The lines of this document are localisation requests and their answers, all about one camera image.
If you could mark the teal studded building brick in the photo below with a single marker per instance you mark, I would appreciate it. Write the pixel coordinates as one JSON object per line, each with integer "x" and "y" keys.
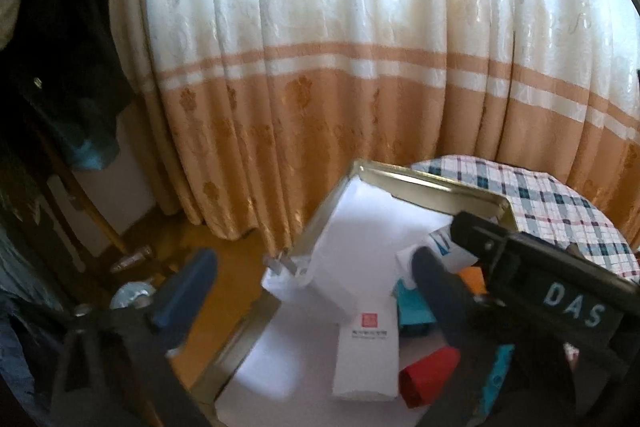
{"x": 494, "y": 380}

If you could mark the teal cloth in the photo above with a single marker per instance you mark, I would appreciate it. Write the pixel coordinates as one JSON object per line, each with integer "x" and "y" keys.
{"x": 97, "y": 151}

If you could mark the wooden chair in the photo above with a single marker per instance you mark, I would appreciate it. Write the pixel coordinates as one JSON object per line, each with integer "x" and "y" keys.
{"x": 123, "y": 198}

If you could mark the plaid tablecloth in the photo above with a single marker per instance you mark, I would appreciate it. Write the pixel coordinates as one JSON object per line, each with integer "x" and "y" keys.
{"x": 545, "y": 207}

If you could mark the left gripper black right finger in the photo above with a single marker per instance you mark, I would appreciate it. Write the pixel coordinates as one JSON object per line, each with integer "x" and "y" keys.
{"x": 539, "y": 386}

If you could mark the red toy block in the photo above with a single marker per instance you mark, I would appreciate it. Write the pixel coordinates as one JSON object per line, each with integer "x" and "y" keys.
{"x": 421, "y": 382}

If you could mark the cream and orange curtain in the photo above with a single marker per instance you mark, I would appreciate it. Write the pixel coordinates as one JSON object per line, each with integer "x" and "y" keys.
{"x": 257, "y": 107}

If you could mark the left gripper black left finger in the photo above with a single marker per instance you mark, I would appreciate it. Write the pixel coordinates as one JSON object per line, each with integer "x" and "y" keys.
{"x": 114, "y": 369}

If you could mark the gold metal tin tray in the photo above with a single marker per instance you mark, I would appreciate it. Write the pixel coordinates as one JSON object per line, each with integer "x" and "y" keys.
{"x": 420, "y": 188}

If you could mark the orange toy block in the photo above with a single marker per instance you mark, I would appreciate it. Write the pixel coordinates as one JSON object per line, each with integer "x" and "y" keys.
{"x": 473, "y": 278}

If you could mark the dark hanging coat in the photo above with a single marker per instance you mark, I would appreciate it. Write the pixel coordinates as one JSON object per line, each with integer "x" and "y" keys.
{"x": 60, "y": 78}

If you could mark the white usb charger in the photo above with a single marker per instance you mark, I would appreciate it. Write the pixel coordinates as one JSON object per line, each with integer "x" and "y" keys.
{"x": 352, "y": 262}

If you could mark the teal bear toy block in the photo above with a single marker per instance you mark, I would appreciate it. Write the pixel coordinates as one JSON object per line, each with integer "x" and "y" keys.
{"x": 415, "y": 318}

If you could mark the white paper liner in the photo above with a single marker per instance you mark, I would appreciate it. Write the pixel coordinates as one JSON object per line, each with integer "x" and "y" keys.
{"x": 286, "y": 378}

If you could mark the white pill bottle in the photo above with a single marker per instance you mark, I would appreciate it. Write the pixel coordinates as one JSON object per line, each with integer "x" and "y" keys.
{"x": 453, "y": 257}

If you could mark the pink patterned long box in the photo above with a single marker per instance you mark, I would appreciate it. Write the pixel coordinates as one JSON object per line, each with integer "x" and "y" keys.
{"x": 367, "y": 357}

